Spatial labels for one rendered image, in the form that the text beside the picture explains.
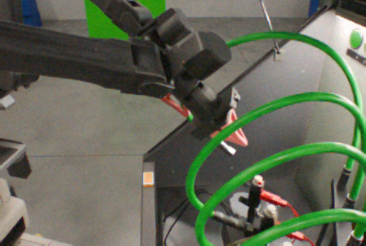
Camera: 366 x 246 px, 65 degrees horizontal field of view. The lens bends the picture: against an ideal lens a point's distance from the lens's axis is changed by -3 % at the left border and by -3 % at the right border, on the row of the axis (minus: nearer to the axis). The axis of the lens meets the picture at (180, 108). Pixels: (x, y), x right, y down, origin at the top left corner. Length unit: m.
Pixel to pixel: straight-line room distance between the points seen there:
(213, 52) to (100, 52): 0.16
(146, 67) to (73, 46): 0.11
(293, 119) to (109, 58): 0.70
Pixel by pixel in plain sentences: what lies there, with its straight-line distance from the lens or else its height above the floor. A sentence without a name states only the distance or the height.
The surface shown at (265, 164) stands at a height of 1.33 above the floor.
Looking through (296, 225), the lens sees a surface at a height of 1.32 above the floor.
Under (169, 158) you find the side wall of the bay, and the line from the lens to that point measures 0.98.
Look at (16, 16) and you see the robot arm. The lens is 0.95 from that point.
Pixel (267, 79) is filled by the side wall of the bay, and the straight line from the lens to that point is 0.89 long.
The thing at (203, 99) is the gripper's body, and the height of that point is 1.34.
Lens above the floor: 1.58
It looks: 30 degrees down
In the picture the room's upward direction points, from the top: straight up
